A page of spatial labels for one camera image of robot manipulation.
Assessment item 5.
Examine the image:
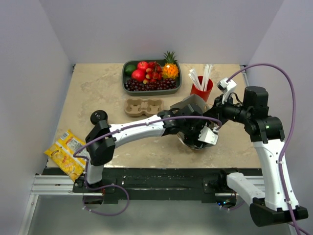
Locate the red apple front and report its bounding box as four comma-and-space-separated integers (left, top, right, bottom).
131, 69, 145, 82

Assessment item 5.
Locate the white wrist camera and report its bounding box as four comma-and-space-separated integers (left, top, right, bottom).
198, 126, 219, 145
217, 78, 237, 104

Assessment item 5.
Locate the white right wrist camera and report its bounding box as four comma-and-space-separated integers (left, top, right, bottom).
217, 78, 237, 104

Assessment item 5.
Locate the black cup lid top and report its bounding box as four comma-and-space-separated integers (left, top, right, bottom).
90, 110, 108, 125

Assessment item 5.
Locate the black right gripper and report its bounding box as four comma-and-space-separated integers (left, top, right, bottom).
203, 93, 251, 126

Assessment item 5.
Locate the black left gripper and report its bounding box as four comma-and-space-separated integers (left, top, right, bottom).
181, 117, 212, 149

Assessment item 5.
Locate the dark grape bunch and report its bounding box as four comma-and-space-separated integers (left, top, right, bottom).
143, 79, 177, 91
124, 79, 146, 92

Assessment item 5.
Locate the orange pineapple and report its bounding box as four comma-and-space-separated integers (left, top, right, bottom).
162, 51, 179, 79

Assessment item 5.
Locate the red apple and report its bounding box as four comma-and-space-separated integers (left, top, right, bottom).
131, 69, 145, 82
137, 61, 149, 72

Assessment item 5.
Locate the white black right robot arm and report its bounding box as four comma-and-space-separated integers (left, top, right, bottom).
205, 85, 309, 227

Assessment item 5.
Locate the green lime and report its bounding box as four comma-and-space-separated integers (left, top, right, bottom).
124, 64, 136, 76

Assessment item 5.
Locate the yellow chips bag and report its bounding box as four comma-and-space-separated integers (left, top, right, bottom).
44, 129, 86, 182

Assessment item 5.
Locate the dark grape bunch left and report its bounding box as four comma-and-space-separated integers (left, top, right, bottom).
124, 79, 146, 92

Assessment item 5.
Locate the dark grape bunch right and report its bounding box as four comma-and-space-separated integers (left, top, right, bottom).
143, 79, 177, 91

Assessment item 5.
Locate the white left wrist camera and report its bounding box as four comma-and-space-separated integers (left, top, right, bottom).
198, 126, 219, 145

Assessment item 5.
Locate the brown pulp cup carrier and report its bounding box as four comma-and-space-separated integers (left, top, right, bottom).
124, 97, 164, 118

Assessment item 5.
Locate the strawberry bunch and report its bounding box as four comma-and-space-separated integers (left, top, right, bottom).
142, 61, 162, 84

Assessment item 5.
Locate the brown white paper bag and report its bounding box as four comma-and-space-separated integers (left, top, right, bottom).
170, 94, 213, 149

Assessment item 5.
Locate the dark grey fruit tray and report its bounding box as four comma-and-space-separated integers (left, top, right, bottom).
121, 60, 182, 96

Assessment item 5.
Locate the red apple back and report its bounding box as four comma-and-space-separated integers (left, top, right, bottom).
137, 61, 149, 72

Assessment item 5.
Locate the red ribbed straw cup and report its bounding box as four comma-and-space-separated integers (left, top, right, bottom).
190, 79, 213, 102

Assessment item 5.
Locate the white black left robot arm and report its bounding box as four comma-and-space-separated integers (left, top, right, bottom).
74, 104, 215, 192

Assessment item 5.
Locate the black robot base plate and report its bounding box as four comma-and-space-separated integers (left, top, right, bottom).
72, 167, 264, 204

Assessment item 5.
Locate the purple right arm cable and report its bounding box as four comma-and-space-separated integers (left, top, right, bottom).
220, 63, 311, 235

